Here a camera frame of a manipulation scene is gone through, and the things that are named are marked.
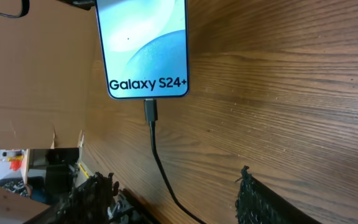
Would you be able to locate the Samsung Galaxy smartphone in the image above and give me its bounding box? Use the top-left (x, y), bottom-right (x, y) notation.
top-left (95, 0), bottom-right (190, 100)

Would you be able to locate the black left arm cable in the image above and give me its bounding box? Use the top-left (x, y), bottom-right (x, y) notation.
top-left (0, 0), bottom-right (30, 19)

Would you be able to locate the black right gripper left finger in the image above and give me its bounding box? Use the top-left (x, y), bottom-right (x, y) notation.
top-left (26, 172), bottom-right (119, 224)

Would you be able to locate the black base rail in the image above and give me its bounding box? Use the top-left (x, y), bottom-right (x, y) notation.
top-left (108, 189), bottom-right (160, 224)

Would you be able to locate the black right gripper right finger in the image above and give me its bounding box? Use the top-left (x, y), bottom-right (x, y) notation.
top-left (235, 166), bottom-right (320, 224)

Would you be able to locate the black USB charging cable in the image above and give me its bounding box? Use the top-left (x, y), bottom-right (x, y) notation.
top-left (144, 98), bottom-right (208, 224)

